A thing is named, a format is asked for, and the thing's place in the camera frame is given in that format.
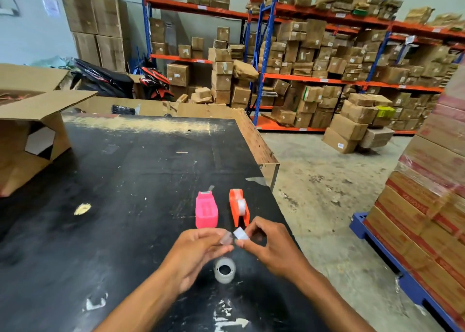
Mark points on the yellow green small box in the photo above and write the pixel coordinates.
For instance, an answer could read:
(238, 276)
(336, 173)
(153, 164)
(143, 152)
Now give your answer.
(385, 111)

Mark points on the orange tape dispenser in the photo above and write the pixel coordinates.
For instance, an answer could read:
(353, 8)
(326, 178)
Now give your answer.
(238, 206)

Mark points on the stack of shrink-wrapped red-striped cartons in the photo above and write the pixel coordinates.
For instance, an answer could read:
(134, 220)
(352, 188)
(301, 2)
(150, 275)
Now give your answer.
(430, 204)

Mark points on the black ribbed object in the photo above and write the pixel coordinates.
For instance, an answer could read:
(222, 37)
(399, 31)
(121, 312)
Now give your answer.
(122, 110)

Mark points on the wide blue orange shelf rack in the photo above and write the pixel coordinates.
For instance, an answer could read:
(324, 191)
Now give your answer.
(367, 82)

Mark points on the person's left forearm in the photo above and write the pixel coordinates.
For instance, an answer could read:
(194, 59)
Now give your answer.
(141, 304)

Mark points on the blue plastic pallet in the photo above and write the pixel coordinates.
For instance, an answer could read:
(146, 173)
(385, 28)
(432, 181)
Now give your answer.
(396, 270)

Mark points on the narrow blue orange shelf rack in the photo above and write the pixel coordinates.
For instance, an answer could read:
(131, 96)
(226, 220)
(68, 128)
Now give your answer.
(189, 6)

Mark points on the person's right hand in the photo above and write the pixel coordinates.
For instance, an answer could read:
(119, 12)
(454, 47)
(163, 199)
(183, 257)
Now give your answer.
(278, 250)

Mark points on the person's right forearm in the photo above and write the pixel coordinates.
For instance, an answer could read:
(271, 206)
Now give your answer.
(332, 302)

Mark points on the white paper notice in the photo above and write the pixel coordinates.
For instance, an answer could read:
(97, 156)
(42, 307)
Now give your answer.
(50, 5)

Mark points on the clear tape roll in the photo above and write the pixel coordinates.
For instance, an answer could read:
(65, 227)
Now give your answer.
(224, 270)

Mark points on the loose pile of cardboard boxes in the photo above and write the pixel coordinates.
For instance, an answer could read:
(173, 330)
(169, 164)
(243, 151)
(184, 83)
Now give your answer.
(350, 126)

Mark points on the black and red motorcycle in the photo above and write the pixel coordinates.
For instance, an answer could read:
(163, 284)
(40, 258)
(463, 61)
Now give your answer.
(109, 79)

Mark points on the stacks of brown cardboard cartons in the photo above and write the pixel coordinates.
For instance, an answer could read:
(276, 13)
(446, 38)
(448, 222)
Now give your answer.
(221, 77)

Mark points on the pink tape dispenser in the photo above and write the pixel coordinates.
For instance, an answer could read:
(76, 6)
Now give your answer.
(206, 211)

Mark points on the person's right thumb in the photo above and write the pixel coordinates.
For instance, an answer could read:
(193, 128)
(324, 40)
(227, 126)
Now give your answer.
(249, 246)

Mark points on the large brown cardboard box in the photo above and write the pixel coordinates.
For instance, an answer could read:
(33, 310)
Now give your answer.
(109, 15)
(86, 49)
(112, 53)
(79, 11)

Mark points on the clear tape strip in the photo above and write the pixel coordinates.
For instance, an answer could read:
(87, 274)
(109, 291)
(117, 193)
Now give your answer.
(239, 234)

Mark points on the open brown cardboard box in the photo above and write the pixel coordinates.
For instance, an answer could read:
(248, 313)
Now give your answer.
(25, 139)

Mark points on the person's left thumb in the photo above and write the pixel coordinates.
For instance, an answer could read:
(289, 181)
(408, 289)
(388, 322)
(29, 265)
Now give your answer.
(219, 251)

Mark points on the person's left hand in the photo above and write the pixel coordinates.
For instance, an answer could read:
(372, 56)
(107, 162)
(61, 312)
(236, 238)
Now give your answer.
(189, 257)

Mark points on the green plastic bag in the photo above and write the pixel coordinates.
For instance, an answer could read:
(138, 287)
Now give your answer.
(51, 62)

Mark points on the rows of shelved cardboard boxes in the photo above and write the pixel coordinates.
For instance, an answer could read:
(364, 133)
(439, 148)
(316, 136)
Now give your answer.
(327, 57)

